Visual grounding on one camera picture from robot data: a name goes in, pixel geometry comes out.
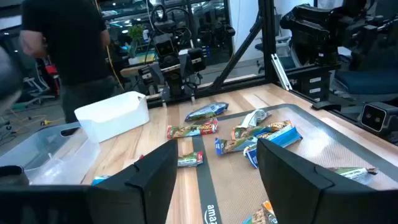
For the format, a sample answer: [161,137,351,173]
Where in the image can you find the red green granola bar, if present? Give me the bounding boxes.
[166,117,219,140]
[326,166,379,185]
[177,151,204,168]

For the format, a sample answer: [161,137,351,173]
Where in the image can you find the blue green granola bar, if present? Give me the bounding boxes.
[214,136,261,156]

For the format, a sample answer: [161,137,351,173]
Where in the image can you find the white plastic bin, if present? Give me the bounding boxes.
[73,90,150,143]

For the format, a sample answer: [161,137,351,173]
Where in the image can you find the black background machine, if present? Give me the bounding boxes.
[279,0,398,71]

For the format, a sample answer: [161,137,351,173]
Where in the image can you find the blue chair seat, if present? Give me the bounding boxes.
[334,68,398,96]

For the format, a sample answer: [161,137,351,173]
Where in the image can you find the person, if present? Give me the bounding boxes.
[19,0,116,124]

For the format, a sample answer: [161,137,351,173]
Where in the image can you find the black table-level camera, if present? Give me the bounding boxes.
[359,101,398,138]

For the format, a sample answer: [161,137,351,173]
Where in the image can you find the dark grey chair back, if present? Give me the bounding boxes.
[0,46,23,110]

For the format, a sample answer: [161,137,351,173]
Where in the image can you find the green white granola bar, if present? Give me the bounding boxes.
[239,108,272,129]

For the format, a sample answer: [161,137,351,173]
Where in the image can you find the white metal strips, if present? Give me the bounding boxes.
[271,53,293,91]

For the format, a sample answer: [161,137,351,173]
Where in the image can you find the black drawer cabinet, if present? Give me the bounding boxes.
[285,63,343,103]

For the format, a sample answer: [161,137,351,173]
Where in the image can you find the clear plastic bin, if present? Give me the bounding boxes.
[0,121,102,187]

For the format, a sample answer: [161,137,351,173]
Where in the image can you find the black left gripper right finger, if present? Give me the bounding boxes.
[256,138,349,224]

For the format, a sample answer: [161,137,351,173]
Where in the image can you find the black aluminium table frame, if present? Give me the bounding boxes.
[145,0,343,110]

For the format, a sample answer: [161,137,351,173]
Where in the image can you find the translucent mat with black border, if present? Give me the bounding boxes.
[192,103,398,224]

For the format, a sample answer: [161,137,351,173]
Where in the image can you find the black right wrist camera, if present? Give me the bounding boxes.
[154,32,177,60]

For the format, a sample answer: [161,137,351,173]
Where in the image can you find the red black equipment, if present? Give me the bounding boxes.
[37,55,62,96]

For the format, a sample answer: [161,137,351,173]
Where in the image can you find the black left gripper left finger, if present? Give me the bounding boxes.
[87,139,178,224]

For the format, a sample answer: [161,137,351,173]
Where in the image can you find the small green background plant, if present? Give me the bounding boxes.
[127,24,144,58]

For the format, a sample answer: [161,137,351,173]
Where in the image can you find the light blue oatmeal granola bar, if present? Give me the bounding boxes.
[243,124,303,169]

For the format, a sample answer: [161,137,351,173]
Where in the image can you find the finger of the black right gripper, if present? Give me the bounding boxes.
[139,63,162,86]
[188,47,206,73]

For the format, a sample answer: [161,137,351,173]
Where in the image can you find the yellow hanging cable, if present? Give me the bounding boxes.
[94,0,126,91]

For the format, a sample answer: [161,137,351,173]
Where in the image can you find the dark blue granola bar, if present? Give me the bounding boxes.
[184,101,229,123]

